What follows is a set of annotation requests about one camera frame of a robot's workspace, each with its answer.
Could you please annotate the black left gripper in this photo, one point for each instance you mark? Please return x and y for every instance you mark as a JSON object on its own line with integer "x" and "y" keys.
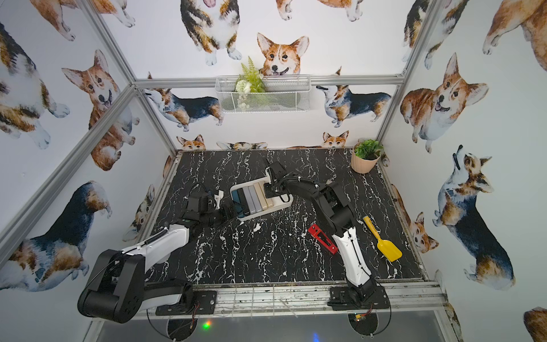
{"x": 224, "y": 209}

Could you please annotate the tan pruning pliers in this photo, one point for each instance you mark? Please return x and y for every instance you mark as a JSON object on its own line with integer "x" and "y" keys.
{"x": 261, "y": 196}

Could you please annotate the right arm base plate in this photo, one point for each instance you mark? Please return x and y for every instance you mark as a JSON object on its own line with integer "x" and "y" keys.
{"x": 348, "y": 298}

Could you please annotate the metal front rail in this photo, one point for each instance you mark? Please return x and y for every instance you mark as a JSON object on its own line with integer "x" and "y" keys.
{"x": 312, "y": 299}

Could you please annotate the beige pruning pliers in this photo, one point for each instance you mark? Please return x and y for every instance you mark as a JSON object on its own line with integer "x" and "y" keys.
{"x": 268, "y": 197}

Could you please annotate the white plastic storage box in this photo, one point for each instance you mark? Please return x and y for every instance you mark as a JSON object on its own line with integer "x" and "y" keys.
{"x": 278, "y": 204}

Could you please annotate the white wire basket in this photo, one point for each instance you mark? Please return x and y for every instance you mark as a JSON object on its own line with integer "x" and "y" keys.
{"x": 278, "y": 94}

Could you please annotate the fern and white flower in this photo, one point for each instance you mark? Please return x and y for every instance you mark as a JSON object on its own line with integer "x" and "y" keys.
{"x": 250, "y": 81}

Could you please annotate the red tool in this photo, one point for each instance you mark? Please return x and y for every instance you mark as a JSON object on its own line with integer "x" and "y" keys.
{"x": 322, "y": 238}

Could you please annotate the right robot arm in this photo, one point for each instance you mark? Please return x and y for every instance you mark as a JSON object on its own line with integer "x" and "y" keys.
{"x": 335, "y": 216}

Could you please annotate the yellow plastic shovel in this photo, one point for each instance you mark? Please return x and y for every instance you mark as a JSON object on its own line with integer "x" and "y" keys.
{"x": 386, "y": 247}

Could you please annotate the potted green plant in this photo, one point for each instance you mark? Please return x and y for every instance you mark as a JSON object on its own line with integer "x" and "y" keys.
{"x": 365, "y": 155}

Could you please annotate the light grey pruning pliers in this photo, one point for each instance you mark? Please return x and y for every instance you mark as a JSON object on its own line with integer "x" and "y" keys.
{"x": 250, "y": 200}

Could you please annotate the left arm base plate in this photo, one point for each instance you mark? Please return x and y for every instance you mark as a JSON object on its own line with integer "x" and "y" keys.
{"x": 199, "y": 303}

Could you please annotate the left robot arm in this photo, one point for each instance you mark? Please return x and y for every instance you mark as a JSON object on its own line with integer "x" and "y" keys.
{"x": 118, "y": 288}

